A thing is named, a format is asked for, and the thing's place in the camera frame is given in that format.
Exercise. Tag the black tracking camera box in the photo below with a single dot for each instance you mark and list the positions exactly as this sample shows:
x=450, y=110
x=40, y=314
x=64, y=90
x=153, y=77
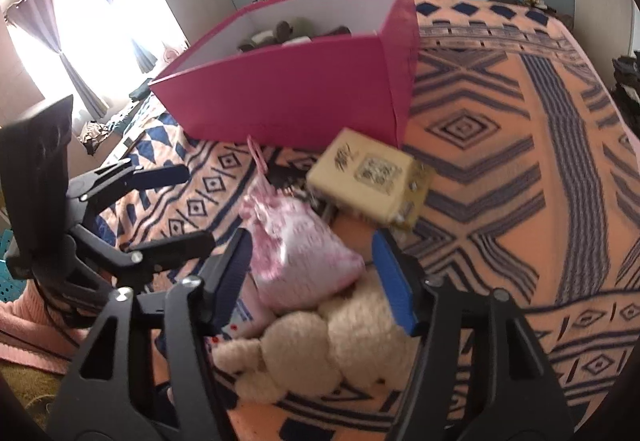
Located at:
x=34, y=178

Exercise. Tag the pink drawstring pouch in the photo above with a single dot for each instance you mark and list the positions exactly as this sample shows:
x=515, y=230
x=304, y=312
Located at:
x=297, y=260

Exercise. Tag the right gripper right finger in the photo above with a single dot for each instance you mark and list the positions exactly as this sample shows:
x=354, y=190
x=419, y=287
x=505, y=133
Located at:
x=480, y=372

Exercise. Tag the pile of dark clothes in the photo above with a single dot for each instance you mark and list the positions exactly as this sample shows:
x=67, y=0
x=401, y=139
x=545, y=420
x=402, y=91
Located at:
x=626, y=74

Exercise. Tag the grey window curtain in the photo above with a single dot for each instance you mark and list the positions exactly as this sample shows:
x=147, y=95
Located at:
x=90, y=32

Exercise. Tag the pink cardboard storage box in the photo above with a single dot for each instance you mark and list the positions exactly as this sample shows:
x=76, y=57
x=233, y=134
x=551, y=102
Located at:
x=300, y=95

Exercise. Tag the yellow tissue pack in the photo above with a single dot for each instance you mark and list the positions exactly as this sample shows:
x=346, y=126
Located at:
x=371, y=179

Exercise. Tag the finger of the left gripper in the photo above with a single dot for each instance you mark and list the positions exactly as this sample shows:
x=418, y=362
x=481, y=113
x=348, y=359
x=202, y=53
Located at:
x=106, y=185
x=136, y=267

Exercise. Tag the brown plush dog toy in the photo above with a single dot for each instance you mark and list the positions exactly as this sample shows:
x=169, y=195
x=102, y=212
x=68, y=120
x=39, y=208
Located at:
x=287, y=32

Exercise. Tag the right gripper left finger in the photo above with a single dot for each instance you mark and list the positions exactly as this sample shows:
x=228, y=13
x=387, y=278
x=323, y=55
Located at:
x=108, y=391

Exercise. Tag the pink sweater forearm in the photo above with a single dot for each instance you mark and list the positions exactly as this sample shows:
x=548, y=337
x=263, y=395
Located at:
x=33, y=334

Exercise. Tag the cream plush bear toy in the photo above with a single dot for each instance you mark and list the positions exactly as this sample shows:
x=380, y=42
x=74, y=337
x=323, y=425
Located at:
x=351, y=338

